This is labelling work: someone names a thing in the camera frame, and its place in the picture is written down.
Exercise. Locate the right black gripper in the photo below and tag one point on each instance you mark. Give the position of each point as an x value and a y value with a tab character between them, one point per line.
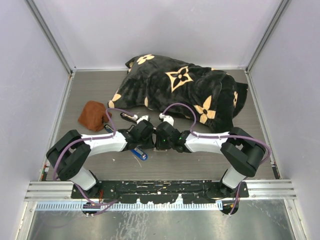
158	145

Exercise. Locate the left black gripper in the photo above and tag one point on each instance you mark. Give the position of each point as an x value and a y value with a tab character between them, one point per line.
150	144

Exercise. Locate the blue stapler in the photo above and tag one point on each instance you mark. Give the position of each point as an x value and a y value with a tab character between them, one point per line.
138	152

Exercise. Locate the red white staples box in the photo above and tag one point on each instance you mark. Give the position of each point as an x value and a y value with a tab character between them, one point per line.
159	150

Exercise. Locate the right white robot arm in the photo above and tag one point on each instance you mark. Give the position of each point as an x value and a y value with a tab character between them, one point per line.
244	153

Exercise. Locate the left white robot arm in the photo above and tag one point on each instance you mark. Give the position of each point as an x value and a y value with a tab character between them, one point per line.
69	154

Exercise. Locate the brown folded cloth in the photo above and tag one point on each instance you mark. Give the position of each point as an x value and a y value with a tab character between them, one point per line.
93	116

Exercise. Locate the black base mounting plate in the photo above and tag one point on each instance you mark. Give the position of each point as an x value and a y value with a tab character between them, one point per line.
160	191

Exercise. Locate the black floral plush blanket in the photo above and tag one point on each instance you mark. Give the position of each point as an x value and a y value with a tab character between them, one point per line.
186	90

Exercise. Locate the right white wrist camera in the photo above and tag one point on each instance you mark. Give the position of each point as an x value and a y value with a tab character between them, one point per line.
166	118

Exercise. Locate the slotted cable duct rail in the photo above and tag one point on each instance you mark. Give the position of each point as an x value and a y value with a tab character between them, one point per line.
81	206

